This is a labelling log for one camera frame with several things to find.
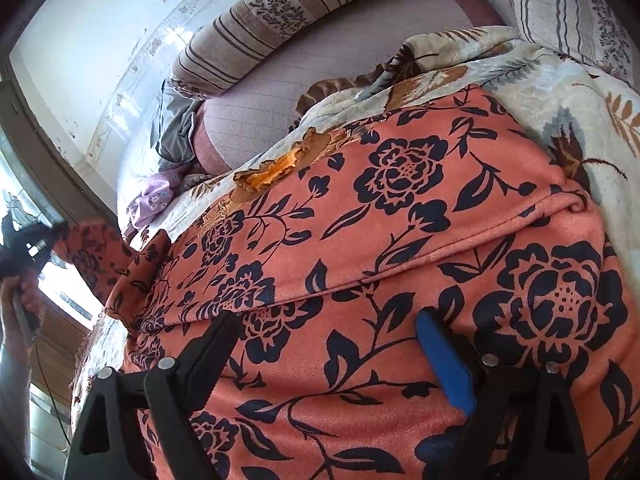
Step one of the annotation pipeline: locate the orange floral garment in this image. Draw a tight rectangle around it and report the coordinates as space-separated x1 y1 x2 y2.
55 86 639 479

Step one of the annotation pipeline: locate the left hand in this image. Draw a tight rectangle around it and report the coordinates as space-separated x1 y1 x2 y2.
1 271 46 366

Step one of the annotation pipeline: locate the purple floral cloth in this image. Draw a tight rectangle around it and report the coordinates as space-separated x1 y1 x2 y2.
120 166 186 230

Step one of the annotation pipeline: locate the grey pillow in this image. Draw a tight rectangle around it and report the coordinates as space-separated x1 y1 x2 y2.
150 79 203 171

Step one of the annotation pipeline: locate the pink mattress sheet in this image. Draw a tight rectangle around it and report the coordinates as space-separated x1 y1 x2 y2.
193 0 502 176

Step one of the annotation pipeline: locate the striped bolster pillow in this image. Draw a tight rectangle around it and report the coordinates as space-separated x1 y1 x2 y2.
168 0 355 100

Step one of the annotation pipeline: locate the cream leaf-pattern fleece blanket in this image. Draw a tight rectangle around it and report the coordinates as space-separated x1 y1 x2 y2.
69 24 640 411

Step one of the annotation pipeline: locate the striped floral pillow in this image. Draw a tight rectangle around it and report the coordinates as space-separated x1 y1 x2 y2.
510 0 639 89

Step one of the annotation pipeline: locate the window with frame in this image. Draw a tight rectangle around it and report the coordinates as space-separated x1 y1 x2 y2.
0 64 122 476

